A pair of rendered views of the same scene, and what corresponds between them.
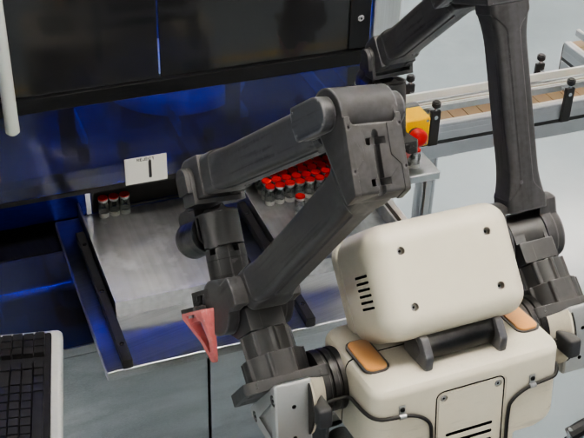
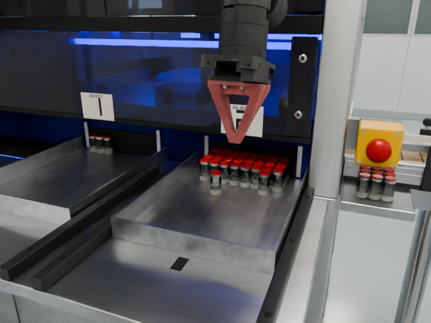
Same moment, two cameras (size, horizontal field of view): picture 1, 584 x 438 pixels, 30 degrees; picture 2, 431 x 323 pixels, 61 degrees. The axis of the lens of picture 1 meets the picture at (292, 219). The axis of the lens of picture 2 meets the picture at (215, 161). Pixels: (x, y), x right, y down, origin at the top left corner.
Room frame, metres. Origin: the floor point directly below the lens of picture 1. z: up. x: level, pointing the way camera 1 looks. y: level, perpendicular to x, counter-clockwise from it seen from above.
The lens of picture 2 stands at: (1.40, -0.46, 1.20)
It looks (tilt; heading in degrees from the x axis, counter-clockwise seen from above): 21 degrees down; 43
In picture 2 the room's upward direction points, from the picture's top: straight up
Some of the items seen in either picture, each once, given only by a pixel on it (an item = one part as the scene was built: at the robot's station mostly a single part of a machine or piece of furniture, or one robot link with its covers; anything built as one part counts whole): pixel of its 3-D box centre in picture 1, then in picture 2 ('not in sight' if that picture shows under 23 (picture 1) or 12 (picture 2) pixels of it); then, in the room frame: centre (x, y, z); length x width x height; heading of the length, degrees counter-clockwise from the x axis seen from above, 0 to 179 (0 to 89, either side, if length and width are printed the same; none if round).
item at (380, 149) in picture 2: (416, 136); (378, 149); (2.02, -0.26, 1.00); 0.04 x 0.04 x 0.04; 22
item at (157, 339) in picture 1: (253, 259); (127, 209); (1.73, 0.07, 0.87); 0.70 x 0.48 x 0.02; 112
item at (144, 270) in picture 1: (160, 244); (77, 170); (1.73, 0.26, 0.90); 0.34 x 0.26 x 0.04; 22
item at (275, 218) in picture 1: (320, 213); (225, 195); (1.86, -0.06, 0.90); 0.34 x 0.26 x 0.04; 22
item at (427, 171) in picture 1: (401, 164); (375, 195); (2.11, -0.24, 0.87); 0.14 x 0.13 x 0.02; 22
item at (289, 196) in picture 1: (304, 188); (240, 174); (1.94, -0.02, 0.91); 0.18 x 0.02 x 0.05; 112
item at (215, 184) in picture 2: (300, 205); (215, 183); (1.88, -0.02, 0.90); 0.02 x 0.02 x 0.04
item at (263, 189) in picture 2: not in sight; (263, 182); (1.94, -0.09, 0.91); 0.02 x 0.02 x 0.05
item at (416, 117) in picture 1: (408, 126); (378, 142); (2.06, -0.25, 1.00); 0.08 x 0.07 x 0.07; 22
